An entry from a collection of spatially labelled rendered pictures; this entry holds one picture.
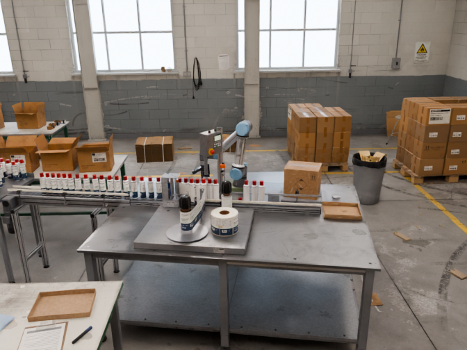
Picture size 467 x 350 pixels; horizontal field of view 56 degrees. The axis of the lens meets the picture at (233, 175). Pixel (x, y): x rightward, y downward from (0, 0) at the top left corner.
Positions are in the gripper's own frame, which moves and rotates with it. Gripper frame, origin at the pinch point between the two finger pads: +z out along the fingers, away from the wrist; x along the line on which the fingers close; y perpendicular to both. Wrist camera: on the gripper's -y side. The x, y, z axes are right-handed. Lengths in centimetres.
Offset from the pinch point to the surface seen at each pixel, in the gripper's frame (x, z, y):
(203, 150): -39, -45, 5
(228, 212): -93, -13, 24
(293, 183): -29, -10, 82
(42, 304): -171, 8, -86
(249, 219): -77, 1, 41
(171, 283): -64, 67, -26
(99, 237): -93, 5, -73
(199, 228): -93, -1, 3
